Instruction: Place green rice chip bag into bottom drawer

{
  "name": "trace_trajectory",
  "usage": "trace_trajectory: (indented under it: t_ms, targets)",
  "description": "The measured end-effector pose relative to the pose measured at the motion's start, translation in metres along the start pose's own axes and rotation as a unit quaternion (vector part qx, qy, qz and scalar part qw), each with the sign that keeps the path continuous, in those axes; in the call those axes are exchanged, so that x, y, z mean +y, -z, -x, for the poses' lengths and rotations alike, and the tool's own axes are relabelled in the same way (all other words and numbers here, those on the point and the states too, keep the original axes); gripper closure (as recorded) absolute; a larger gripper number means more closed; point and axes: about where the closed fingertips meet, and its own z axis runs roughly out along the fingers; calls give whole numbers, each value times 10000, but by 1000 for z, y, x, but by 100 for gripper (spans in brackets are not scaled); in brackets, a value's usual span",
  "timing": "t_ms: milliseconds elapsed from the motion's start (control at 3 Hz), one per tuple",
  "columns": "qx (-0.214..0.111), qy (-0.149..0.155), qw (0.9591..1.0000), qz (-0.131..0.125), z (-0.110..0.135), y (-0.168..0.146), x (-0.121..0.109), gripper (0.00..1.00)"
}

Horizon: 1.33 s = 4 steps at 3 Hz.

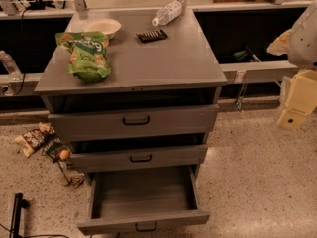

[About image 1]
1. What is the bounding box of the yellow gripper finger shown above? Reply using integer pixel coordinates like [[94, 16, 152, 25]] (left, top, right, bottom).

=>
[[277, 70, 317, 131], [266, 29, 292, 56]]

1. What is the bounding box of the green rice chip bag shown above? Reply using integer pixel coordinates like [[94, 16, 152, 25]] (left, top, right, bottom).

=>
[[55, 31, 111, 83]]

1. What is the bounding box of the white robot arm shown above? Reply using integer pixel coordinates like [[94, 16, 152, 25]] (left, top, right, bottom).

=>
[[267, 0, 317, 131]]

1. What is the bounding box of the grey top drawer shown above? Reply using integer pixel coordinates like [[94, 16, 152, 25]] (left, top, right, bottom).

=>
[[49, 104, 219, 142]]

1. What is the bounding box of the grey middle drawer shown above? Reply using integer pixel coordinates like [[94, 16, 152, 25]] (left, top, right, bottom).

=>
[[71, 145, 207, 173]]

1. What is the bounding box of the grey drawer cabinet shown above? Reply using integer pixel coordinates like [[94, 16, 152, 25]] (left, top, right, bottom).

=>
[[34, 7, 228, 174]]

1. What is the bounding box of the grey open bottom drawer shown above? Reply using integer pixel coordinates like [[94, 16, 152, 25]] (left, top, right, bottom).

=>
[[78, 166, 209, 235]]

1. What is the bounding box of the dark green bag on floor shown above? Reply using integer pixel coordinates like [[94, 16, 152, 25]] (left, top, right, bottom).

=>
[[41, 138, 69, 163]]

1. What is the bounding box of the brown chip bag on floor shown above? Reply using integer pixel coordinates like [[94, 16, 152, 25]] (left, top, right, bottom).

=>
[[14, 122, 55, 157]]

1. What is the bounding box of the clear plastic water bottle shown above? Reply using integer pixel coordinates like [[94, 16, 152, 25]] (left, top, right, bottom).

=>
[[152, 1, 182, 26]]

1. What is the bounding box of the white paper bowl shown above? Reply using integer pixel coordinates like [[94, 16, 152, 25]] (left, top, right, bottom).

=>
[[83, 18, 121, 39]]

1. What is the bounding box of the orange ball on floor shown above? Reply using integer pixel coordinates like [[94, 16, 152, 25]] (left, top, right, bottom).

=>
[[59, 150, 70, 160]]

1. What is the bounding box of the clear bottle at left edge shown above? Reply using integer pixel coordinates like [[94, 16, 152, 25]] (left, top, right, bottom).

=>
[[0, 51, 23, 81]]

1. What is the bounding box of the black stand on floor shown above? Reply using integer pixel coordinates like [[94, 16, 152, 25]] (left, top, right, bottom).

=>
[[9, 193, 30, 238]]

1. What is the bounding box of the green handled tool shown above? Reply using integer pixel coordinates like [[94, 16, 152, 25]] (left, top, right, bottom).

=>
[[233, 46, 260, 62]]

